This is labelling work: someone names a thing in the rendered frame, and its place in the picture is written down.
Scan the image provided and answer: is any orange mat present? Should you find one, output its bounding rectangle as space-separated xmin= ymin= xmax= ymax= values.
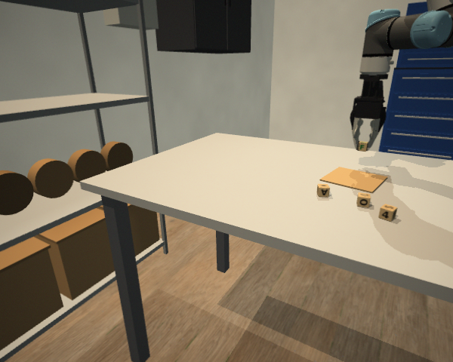
xmin=320 ymin=167 xmax=388 ymax=193

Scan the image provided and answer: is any tan wooden letter block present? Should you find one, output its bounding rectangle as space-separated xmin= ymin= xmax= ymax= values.
xmin=357 ymin=192 xmax=371 ymax=208
xmin=357 ymin=141 xmax=368 ymax=152
xmin=317 ymin=184 xmax=330 ymax=197
xmin=379 ymin=204 xmax=397 ymax=222

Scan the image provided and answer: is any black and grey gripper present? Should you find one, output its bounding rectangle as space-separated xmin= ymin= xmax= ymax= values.
xmin=350 ymin=74 xmax=388 ymax=151

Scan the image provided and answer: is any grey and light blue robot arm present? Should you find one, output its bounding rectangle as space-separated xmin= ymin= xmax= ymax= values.
xmin=359 ymin=0 xmax=453 ymax=75

